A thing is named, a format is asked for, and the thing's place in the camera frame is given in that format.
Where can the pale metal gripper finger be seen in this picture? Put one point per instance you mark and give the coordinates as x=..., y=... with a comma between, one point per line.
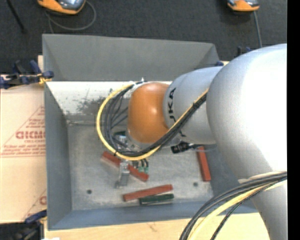
x=125, y=175
x=120, y=176

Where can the red-brown flat block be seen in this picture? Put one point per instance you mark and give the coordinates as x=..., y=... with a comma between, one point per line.
x=110, y=159
x=147, y=192
x=204, y=166

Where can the dark green flat block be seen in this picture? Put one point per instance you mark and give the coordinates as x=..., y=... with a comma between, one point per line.
x=157, y=199

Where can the grey metal bin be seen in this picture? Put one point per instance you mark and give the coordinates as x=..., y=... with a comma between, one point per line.
x=95, y=59

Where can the brown cardboard board, red print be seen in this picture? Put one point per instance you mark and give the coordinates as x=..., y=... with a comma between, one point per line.
x=20, y=124

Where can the black cylinder on white bracket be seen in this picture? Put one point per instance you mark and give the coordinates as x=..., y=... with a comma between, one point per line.
x=180, y=148

